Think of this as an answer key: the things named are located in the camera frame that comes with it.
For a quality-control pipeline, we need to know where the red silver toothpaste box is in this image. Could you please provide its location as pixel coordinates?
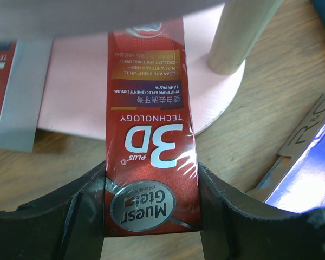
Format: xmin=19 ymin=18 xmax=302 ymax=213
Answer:
xmin=0 ymin=40 xmax=53 ymax=152

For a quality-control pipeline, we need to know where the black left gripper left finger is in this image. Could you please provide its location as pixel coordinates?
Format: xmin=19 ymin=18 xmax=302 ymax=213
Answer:
xmin=0 ymin=162 xmax=106 ymax=259

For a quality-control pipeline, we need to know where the red 3D toothpaste box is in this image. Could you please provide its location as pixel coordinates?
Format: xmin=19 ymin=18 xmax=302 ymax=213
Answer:
xmin=104 ymin=18 xmax=202 ymax=237

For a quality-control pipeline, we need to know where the pink three tier shelf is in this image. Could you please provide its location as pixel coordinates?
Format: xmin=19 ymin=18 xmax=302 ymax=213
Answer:
xmin=0 ymin=0 xmax=284 ymax=141

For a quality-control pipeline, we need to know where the purple toothpaste box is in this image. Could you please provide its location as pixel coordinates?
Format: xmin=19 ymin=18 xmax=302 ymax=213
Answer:
xmin=265 ymin=124 xmax=325 ymax=213

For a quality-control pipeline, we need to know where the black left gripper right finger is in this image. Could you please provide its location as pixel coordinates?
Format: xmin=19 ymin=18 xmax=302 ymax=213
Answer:
xmin=198 ymin=163 xmax=325 ymax=259

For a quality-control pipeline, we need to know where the silver R&O sensitive toothpaste box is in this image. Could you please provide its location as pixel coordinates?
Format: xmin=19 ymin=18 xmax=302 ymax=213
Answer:
xmin=247 ymin=93 xmax=325 ymax=202

